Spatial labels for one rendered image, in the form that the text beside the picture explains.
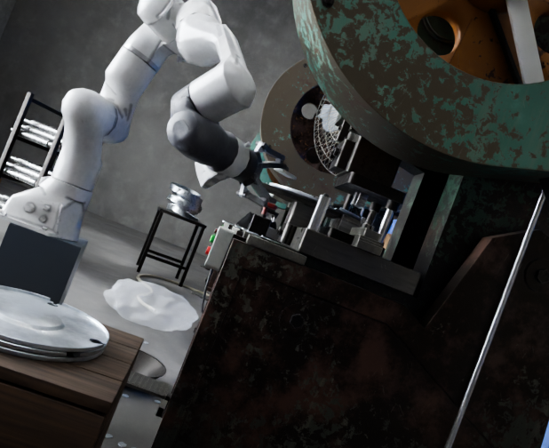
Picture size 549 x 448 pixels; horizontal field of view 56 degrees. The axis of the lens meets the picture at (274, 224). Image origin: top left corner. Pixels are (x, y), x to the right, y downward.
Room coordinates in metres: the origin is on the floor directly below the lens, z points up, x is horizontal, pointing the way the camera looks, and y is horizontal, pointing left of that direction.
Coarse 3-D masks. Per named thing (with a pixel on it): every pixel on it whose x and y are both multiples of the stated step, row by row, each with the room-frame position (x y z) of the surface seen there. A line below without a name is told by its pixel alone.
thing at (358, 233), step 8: (368, 216) 1.27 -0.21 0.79; (368, 224) 1.26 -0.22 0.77; (352, 232) 1.31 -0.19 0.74; (360, 232) 1.23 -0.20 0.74; (368, 232) 1.19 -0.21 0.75; (376, 232) 1.20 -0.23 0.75; (360, 240) 1.18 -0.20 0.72; (368, 240) 1.18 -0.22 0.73; (376, 240) 1.20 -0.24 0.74; (360, 248) 1.19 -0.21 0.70; (368, 248) 1.18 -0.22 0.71; (376, 248) 1.18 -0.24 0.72
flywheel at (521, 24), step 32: (416, 0) 1.02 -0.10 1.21; (448, 0) 1.03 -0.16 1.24; (480, 0) 1.01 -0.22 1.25; (512, 0) 0.99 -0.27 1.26; (544, 0) 1.04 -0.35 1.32; (416, 32) 1.03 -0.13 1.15; (480, 32) 1.04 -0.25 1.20; (512, 32) 1.04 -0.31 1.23; (480, 64) 1.04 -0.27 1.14; (544, 64) 1.05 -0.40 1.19
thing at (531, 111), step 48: (336, 0) 0.94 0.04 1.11; (384, 0) 0.95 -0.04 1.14; (336, 48) 0.94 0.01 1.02; (384, 48) 0.95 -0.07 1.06; (336, 96) 1.06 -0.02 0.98; (384, 96) 0.95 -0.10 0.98; (432, 96) 0.96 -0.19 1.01; (480, 96) 0.96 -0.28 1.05; (528, 96) 0.97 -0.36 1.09; (384, 144) 1.09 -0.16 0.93; (432, 144) 0.96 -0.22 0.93; (480, 144) 0.97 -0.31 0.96; (528, 144) 0.97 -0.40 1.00
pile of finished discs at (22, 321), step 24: (0, 288) 1.00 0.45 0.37; (0, 312) 0.85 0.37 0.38; (24, 312) 0.89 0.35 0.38; (48, 312) 0.95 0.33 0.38; (72, 312) 1.03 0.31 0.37; (0, 336) 0.76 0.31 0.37; (24, 336) 0.80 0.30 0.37; (48, 336) 0.84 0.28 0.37; (72, 336) 0.89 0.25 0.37; (96, 336) 0.94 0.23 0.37; (48, 360) 0.79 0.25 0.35; (72, 360) 0.82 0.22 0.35
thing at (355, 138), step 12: (348, 144) 1.37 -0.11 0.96; (360, 144) 1.35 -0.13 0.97; (372, 144) 1.35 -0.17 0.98; (336, 156) 1.40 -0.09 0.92; (348, 156) 1.37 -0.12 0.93; (360, 156) 1.35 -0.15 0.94; (372, 156) 1.35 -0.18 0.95; (384, 156) 1.36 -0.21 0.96; (336, 168) 1.40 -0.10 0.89; (348, 168) 1.35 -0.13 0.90; (360, 168) 1.35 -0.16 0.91; (372, 168) 1.35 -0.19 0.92; (384, 168) 1.36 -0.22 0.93; (396, 168) 1.36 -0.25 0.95; (384, 180) 1.36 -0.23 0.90
